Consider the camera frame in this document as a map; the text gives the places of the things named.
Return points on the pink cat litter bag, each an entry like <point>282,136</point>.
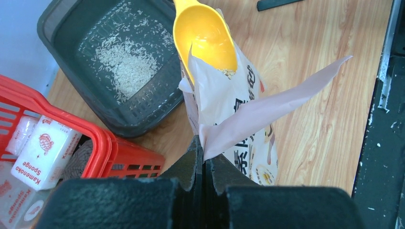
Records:
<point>233,115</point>

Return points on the yellow plastic scoop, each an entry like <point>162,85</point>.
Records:
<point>200,30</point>

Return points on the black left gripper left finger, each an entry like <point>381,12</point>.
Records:
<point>179,191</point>

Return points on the red plastic shopping basket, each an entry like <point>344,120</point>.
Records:
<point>112,156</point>

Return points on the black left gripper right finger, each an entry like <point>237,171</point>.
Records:
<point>220,174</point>

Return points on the white litter granules pile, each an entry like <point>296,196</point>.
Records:
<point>129,65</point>

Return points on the dark grey litter tray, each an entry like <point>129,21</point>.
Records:
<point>71,30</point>

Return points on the grey sponge pack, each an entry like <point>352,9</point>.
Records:
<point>19,204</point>

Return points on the black bag clip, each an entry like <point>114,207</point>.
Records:
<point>269,4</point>

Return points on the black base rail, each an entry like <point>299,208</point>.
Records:
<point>379,185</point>

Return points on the white Kamenoko sponge pack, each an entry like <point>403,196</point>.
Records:
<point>46,154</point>

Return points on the pink white sponge pack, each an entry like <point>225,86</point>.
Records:
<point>21,135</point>

